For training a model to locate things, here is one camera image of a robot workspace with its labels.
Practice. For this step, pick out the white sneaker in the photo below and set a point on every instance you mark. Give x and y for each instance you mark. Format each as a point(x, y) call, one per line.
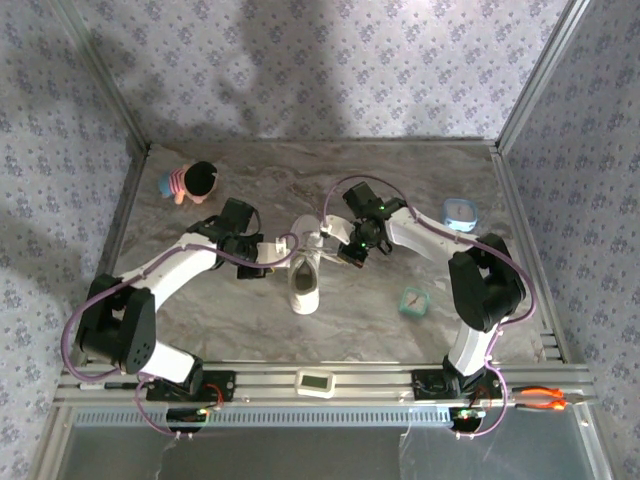
point(305, 295)

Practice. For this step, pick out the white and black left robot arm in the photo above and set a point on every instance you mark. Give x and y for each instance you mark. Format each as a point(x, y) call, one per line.
point(175, 262)

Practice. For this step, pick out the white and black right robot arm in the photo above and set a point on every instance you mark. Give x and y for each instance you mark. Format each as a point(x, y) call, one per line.
point(425, 237)

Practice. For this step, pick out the plush doll with black hair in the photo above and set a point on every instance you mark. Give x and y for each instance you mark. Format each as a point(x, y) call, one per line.
point(195, 180)

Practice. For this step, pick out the teal square alarm clock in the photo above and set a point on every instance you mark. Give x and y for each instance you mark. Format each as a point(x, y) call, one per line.
point(414, 302)

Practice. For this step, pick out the light blue rounded container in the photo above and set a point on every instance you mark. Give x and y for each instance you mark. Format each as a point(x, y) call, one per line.
point(459, 215)

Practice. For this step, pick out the white digital timer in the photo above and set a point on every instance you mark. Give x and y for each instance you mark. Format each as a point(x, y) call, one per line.
point(314, 383)

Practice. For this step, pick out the black and white marker pen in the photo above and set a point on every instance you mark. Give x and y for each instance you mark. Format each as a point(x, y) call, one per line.
point(110, 386)

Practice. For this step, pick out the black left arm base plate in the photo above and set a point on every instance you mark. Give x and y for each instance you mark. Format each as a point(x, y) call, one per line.
point(227, 385)

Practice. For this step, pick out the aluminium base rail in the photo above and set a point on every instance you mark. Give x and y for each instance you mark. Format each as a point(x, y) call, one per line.
point(370, 385)

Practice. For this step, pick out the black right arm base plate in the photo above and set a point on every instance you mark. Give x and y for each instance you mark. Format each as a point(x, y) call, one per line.
point(425, 385)

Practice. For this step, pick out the aluminium frame post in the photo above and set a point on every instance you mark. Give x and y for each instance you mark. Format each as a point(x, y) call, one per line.
point(541, 75)
point(105, 75)

